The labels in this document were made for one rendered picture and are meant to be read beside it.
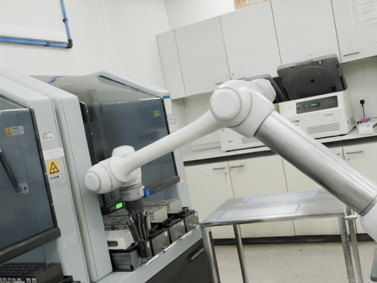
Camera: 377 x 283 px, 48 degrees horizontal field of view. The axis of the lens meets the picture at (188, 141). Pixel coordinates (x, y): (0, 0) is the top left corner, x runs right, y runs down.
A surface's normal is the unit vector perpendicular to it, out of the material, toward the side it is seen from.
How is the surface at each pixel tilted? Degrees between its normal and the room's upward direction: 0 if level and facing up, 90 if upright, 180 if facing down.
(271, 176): 90
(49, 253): 90
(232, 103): 85
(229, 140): 90
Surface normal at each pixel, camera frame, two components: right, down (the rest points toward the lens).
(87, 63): 0.87, -0.14
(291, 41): -0.45, 0.13
